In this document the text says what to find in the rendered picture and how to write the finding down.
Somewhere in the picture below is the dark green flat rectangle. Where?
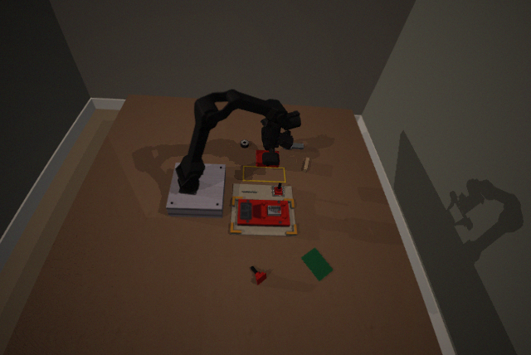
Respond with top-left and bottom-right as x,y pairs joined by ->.
300,248 -> 333,281

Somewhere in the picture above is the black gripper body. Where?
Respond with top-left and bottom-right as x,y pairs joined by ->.
261,127 -> 280,165

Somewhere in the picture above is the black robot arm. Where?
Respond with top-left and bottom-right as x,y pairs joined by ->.
175,90 -> 301,195

